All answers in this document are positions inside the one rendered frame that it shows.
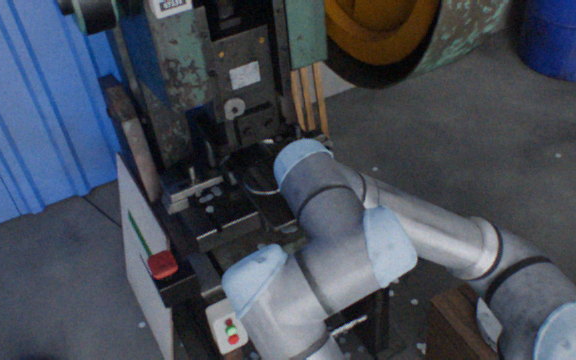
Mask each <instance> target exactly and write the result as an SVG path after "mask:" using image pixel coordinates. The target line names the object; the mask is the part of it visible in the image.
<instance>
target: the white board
mask: <svg viewBox="0 0 576 360"><path fill-rule="evenodd" d="M116 155H117V167H118V178H119V190H120V202H121V213H122V225H123V237H124V248H125V260H126V272H127V279H128V281H129V283H130V286H132V288H133V290H134V293H135V295H136V297H137V299H138V302H139V304H140V307H141V309H142V311H143V313H144V315H145V318H146V321H147V323H148V325H150V327H151V329H152V331H153V333H154V337H155V339H156V341H157V343H158V345H159V347H160V351H161V353H162V355H163V357H164V359H165V360H174V355H173V323H172V307H170V308H168V309H166V308H164V306H163V304H162V302H161V298H160V296H159V294H158V292H157V289H156V286H155V283H154V280H153V277H152V272H151V270H150V268H149V265H148V262H146V260H148V258H149V257H150V256H152V255H154V254H157V253H159V252H161V250H165V249H168V250H170V238H169V236H168V234H167V231H166V229H165V227H164V226H162V224H161V222H160V221H159V219H158V217H157V214H156V213H155V211H154V209H153V207H152V206H151V204H150V202H149V201H148V198H147V196H145V194H144V193H143V191H142V189H141V188H140V186H139V184H138V182H137V180H136V178H135V176H134V175H133V173H132V171H131V169H130V168H128V166H127V163H126V161H125V160H124V158H123V156H122V155H121V153H120V152H117V153H116Z"/></svg>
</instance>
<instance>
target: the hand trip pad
mask: <svg viewBox="0 0 576 360"><path fill-rule="evenodd" d="M146 262H148V265H149V268H150V270H151V272H152V275H153V276H154V277H155V278H162V277H167V276H169V275H170V274H172V273H174V272H176V270H177V267H178V266H177V263H176V261H175V259H174V257H173V255H172V253H171V252H170V250H168V249H165V250H161V252H159V253H157V254H154V255H152V256H150V257H149V258H148V260H146Z"/></svg>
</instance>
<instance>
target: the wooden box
mask: <svg viewBox="0 0 576 360"><path fill-rule="evenodd" d="M478 299H479V295H478V294H477V293H476V292H475V290H474V289H473V288H472V287H471V286H470V285H469V284H468V283H464V284H462V285H460V286H458V287H457V288H454V289H452V290H450V291H446V292H444V293H442V294H440V295H438V296H436V297H434V298H431V299H430V301H429V304H430V305H429V312H428V324H427V335H426V346H425V347H426V349H425V357H424V360H499V358H498V356H497V352H496V351H495V350H493V349H491V348H490V347H491V344H490V343H489V344H488V343H487V342H486V341H485V339H484V338H483V336H482V334H481V332H480V329H479V326H477V322H476V306H477V302H478Z"/></svg>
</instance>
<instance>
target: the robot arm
mask: <svg viewBox="0 0 576 360"><path fill-rule="evenodd" d="M274 175H275V178H276V180H277V183H278V186H279V192H280V193H281V195H282V196H284V197H285V198H286V201H287V203H288V205H289V207H290V209H291V210H292V212H293V214H294V216H295V219H296V221H297V223H298V226H299V227H301V230H302V231H303V233H304V236H305V238H306V240H307V242H308V245H306V246H305V247H303V248H301V249H299V250H297V252H295V253H293V254H291V255H289V256H288V255H287V253H285V251H284V250H282V249H281V247H280V246H279V245H277V244H271V245H268V246H265V247H263V248H261V249H259V250H257V251H255V253H253V254H252V255H250V256H247V257H246V258H244V259H242V260H241V261H239V262H238V263H236V264H235V265H233V266H232V267H230V268H228V270H227V271H226V272H225V274H224V275H223V277H222V288H223V290H224V292H225V294H226V296H227V297H228V299H229V301H230V304H231V306H233V308H234V310H235V312H236V317H237V320H240V322H241V324H242V326H243V327H244V329H245V331H246V332H247V334H248V337H250V339H251V340H252V342H253V344H254V346H255V347H256V349H257V351H258V353H259V355H260V357H261V359H262V360H346V359H345V358H344V356H343V354H342V352H341V350H340V348H339V346H338V345H337V343H336V341H335V339H334V338H332V336H331V333H330V332H329V330H328V328H327V326H326V324H325V323H324V321H323V320H325V318H327V317H329V316H330V315H332V314H335V313H337V312H339V311H340V310H342V309H344V308H346V307H347V306H349V305H352V304H354V303H355V301H357V300H359V299H361V298H363V297H364V296H366V295H369V294H371V293H372V292H374V291H376V290H378V289H380V288H381V287H382V288H386V287H387V286H389V282H391V281H392V280H394V279H395V278H397V277H399V276H400V275H403V274H404V273H406V272H408V271H409V270H411V269H412V268H413V266H414V265H415V263H416V260H417V256H419V257H422V258H425V259H427V260H430V261H433V262H437V263H440V264H442V265H445V268H446V269H447V271H448V272H450V273H451V274H453V275H454V276H456V277H458V278H461V279H463V280H466V281H467V283H468V284H469V285H470V286H471V287H472V288H473V289H474V290H475V292H476V293H477V294H478V295H479V297H481V299H482V300H483V302H484V303H485V304H486V306H487V307H488V309H489V310H490V311H491V314H492V315H493V316H495V317H496V319H497V320H498V321H499V323H500V324H501V326H502V330H501V332H500V335H499V337H498V339H497V343H496V350H497V356H498V358H499V360H576V286H575V285H574V284H573V283H572V282H571V281H570V280H569V279H567V277H566V276H565V275H564V274H563V273H562V272H561V270H560V269H559V268H558V267H557V266H556V265H554V264H553V263H552V260H551V259H550V258H549V257H548V256H547V255H546V254H545V253H544V252H542V251H540V250H539V249H538V248H536V246H535V245H533V244H532V243H530V242H529V241H526V240H525V239H523V238H521V237H519V236H517V235H515V234H514V233H511V232H509V230H507V229H505V228H503V227H501V226H499V225H495V224H493V223H491V222H489V221H487V220H485V219H481V218H478V217H467V218H462V217H460V216H457V214H455V213H453V212H450V211H447V210H445V209H443V208H441V207H438V206H436V205H433V204H431V203H428V202H426V201H424V200H421V199H418V197H416V196H414V195H411V194H409V193H407V192H405V191H401V190H399V189H397V188H394V187H392V186H390V185H388V184H384V183H382V182H380V180H378V179H375V178H373V177H371V176H367V175H365V174H363V173H361V172H358V171H356V170H354V169H350V168H348V167H346V166H344V165H341V163H339V162H337V161H336V160H334V159H333V156H332V154H331V153H330V152H329V151H328V150H326V148H325V147H324V145H323V144H322V143H321V142H319V141H316V140H312V139H302V140H297V141H294V142H292V143H290V144H289V145H287V147H286V148H285V149H284V150H282V151H281V152H280V153H279V154H278V156H277V158H276V160H275V163H274Z"/></svg>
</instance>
